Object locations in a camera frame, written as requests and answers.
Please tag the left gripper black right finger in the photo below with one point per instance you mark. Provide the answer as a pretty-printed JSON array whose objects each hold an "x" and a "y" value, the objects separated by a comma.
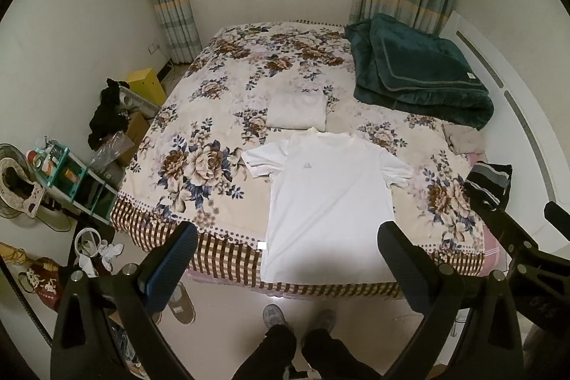
[{"x": 418, "y": 277}]

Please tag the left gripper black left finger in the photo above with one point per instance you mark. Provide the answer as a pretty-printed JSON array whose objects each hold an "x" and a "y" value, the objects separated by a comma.
[{"x": 161, "y": 271}]

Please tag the white t-shirt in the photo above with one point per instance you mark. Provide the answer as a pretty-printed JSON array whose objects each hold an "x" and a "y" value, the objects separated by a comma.
[{"x": 329, "y": 194}]

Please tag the black clothes pile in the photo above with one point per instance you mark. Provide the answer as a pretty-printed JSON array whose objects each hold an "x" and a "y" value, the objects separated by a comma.
[{"x": 108, "y": 118}]

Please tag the brown slipper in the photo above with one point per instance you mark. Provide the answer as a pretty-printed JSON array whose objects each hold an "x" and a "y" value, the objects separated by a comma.
[{"x": 181, "y": 305}]

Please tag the striped black grey garment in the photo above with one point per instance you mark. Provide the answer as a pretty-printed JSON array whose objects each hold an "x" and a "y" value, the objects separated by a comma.
[{"x": 489, "y": 183}]

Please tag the floral bed cover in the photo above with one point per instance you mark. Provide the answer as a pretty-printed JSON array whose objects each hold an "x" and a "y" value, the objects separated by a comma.
[{"x": 189, "y": 165}]

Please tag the grey right shoe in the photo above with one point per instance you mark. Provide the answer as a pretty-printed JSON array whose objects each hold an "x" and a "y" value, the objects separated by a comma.
[{"x": 325, "y": 321}]

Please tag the grey shoe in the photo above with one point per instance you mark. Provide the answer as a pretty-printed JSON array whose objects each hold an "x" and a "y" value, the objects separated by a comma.
[
  {"x": 325, "y": 321},
  {"x": 273, "y": 316}
]

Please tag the red bag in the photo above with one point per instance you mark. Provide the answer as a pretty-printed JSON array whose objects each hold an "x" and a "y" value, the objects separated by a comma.
[{"x": 42, "y": 279}]

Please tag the grey left shoe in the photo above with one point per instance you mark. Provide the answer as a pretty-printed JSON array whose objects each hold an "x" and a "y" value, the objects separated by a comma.
[{"x": 273, "y": 316}]

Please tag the teal storage rack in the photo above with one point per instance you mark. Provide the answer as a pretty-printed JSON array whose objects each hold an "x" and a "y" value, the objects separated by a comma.
[{"x": 71, "y": 181}]

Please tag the white headboard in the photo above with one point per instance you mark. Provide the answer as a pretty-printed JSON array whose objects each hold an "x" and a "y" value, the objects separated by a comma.
[{"x": 518, "y": 134}]

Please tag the beige folded cloth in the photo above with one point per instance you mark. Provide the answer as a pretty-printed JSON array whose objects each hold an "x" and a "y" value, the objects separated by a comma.
[{"x": 463, "y": 139}]

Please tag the yellow box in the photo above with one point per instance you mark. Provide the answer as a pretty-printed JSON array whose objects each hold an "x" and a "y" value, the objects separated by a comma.
[{"x": 145, "y": 83}]

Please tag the folded white garment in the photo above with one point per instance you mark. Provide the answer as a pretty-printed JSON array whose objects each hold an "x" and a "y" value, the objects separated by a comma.
[{"x": 297, "y": 111}]

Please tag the dark green folded blanket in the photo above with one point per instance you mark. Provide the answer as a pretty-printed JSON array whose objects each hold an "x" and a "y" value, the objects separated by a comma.
[{"x": 404, "y": 69}]

